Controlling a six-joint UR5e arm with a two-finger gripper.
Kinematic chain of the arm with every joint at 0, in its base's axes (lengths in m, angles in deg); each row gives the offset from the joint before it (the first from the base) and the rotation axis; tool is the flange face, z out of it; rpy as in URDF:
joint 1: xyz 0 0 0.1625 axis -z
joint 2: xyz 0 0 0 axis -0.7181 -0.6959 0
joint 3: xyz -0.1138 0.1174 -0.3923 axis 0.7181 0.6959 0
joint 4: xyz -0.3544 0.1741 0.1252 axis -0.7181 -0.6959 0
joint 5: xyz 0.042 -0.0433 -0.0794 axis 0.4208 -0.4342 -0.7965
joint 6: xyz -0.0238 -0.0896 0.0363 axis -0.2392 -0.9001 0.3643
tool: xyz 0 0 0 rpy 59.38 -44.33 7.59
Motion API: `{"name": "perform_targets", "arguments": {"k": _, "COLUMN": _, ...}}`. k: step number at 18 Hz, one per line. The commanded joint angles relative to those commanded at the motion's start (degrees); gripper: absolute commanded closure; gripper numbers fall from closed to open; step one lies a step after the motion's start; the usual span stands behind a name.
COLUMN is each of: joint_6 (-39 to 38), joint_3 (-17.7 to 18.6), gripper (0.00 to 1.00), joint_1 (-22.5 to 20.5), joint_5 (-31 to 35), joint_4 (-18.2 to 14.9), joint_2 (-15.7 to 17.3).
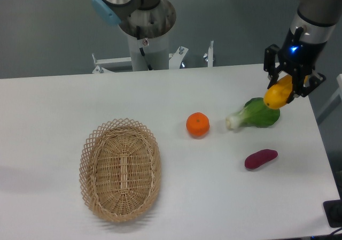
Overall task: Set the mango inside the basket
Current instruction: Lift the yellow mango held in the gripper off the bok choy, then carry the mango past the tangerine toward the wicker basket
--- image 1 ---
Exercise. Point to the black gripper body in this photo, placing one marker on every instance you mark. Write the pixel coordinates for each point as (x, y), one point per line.
(298, 55)

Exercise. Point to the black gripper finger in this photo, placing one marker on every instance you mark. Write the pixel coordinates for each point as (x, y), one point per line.
(303, 85)
(273, 63)

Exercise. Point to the yellow mango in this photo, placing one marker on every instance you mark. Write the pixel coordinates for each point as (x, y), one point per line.
(277, 95)

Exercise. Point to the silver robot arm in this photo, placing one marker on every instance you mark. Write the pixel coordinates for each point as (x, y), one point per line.
(314, 22)

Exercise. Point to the woven wicker basket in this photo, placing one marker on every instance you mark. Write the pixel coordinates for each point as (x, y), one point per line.
(120, 170)

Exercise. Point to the green bok choy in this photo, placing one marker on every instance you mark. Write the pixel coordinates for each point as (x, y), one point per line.
(254, 113)

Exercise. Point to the orange tangerine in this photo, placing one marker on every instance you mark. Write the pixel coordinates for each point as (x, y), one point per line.
(197, 124)

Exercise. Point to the purple sweet potato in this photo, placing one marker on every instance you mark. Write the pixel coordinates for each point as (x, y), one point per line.
(260, 158)

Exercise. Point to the black device at table edge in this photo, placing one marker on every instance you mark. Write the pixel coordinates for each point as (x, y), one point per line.
(332, 210)

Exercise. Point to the white frame at right edge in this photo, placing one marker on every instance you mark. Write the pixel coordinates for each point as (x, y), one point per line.
(332, 102)

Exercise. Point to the white metal base frame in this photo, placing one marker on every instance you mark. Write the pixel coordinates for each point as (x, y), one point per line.
(175, 61)

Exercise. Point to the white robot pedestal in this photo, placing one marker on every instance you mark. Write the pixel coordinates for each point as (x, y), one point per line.
(146, 24)

